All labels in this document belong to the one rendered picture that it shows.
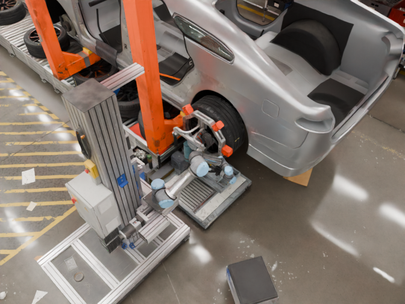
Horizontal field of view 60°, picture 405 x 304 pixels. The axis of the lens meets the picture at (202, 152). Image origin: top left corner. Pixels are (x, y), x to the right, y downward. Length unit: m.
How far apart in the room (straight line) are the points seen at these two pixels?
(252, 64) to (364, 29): 1.72
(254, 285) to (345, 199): 1.70
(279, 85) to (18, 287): 3.13
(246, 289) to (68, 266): 1.70
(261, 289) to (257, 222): 0.94
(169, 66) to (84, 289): 2.76
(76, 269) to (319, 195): 2.78
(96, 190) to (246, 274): 1.55
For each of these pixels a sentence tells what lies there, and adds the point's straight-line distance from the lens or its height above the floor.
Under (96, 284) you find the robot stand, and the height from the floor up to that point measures 0.21.
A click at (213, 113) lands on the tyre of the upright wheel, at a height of 1.17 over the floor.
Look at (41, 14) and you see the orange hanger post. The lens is 4.80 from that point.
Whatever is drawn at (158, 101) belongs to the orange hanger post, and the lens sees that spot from 3.51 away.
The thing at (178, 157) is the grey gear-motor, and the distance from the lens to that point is 4.06.
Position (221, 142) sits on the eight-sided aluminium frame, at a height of 0.97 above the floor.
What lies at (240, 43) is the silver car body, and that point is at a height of 1.83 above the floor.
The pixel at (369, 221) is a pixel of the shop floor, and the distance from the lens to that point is 4.47.
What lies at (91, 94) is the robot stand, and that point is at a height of 2.03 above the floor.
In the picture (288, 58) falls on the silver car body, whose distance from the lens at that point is 4.52.
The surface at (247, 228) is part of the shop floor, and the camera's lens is 4.03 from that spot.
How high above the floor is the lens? 3.49
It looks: 49 degrees down
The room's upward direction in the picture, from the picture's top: straight up
